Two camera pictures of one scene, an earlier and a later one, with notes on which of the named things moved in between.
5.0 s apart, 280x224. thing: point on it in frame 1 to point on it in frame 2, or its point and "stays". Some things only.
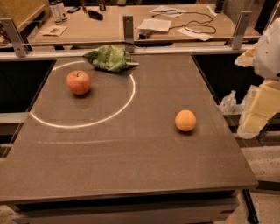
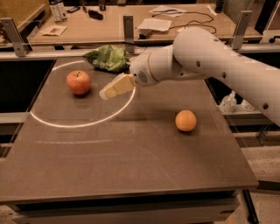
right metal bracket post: [244, 18] stays
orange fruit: [185, 120] stays
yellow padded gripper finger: [265, 105] to [157, 65]
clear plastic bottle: [228, 103] stays
